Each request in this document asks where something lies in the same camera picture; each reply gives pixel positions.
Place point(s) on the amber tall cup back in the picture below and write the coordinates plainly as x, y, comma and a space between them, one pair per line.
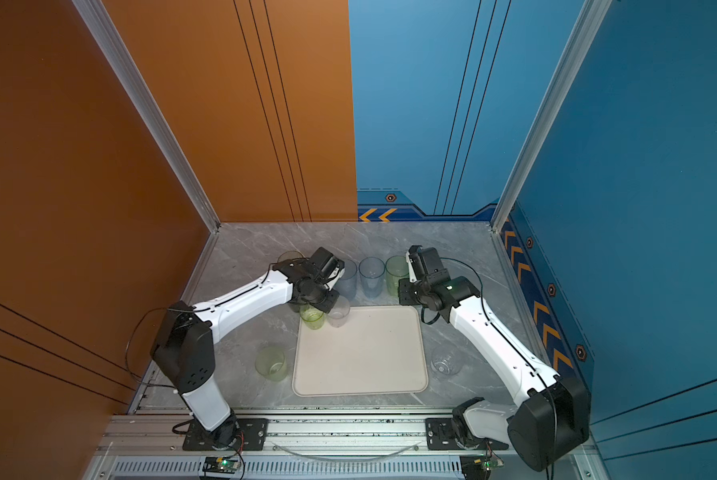
289, 256

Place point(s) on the blue tall cup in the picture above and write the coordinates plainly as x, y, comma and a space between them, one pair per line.
372, 275
347, 285

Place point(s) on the green circuit board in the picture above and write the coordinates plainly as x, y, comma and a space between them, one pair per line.
222, 467
480, 467

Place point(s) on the blue tall cup left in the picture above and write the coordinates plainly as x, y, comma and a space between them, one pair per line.
347, 285

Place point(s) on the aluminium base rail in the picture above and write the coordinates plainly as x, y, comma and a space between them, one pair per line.
164, 445

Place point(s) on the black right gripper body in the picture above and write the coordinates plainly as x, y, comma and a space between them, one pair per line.
413, 293

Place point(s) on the left aluminium corner post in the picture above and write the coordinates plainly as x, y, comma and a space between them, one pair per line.
101, 26

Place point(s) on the blue tall cup right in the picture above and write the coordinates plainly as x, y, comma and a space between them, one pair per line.
372, 275

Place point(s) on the clear tube on rail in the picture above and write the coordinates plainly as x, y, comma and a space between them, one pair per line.
372, 450

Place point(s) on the white rectangular tray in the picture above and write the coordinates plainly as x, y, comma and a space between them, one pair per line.
378, 351

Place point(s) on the right aluminium corner post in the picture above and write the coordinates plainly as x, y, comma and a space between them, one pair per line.
585, 30

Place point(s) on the small green cup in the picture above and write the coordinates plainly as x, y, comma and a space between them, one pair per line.
271, 363
312, 318

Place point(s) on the aluminium corner post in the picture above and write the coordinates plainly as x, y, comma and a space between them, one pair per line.
585, 30
101, 26

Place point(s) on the clear dimpled small cup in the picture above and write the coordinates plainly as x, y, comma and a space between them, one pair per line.
338, 316

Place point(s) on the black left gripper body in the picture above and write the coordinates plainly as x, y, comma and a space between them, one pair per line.
323, 297

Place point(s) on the left green circuit board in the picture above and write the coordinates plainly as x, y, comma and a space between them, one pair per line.
222, 467

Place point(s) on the green tall cup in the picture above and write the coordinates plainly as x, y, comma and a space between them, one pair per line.
397, 268

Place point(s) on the right green circuit board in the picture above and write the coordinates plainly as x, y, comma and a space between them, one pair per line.
480, 467

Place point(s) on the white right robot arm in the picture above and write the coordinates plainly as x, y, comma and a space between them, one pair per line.
550, 414

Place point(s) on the clear faceted small cup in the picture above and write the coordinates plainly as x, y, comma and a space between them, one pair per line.
447, 360

